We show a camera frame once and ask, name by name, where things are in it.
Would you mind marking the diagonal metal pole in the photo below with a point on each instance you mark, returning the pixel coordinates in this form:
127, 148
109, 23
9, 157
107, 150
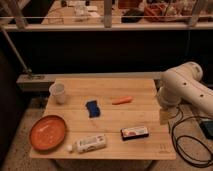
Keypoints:
26, 69

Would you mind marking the orange carrot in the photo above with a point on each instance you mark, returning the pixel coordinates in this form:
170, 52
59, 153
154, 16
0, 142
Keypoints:
122, 100

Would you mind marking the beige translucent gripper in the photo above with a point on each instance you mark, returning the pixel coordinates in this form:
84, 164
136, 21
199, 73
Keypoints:
164, 116

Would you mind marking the black and white eraser box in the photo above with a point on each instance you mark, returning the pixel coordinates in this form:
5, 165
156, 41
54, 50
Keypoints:
134, 133

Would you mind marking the wooden folding table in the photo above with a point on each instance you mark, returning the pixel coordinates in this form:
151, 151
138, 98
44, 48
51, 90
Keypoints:
143, 110

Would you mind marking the white paper cup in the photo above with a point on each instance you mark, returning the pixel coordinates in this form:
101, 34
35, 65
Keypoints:
57, 90

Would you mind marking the blue sponge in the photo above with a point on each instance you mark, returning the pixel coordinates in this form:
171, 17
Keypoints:
94, 110

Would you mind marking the white plastic bottle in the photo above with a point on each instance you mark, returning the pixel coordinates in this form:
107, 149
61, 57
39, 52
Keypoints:
89, 143

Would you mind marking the orange plate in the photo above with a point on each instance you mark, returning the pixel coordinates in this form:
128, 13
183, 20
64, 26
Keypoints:
47, 133

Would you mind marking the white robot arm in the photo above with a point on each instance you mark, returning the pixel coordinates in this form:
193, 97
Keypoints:
183, 82

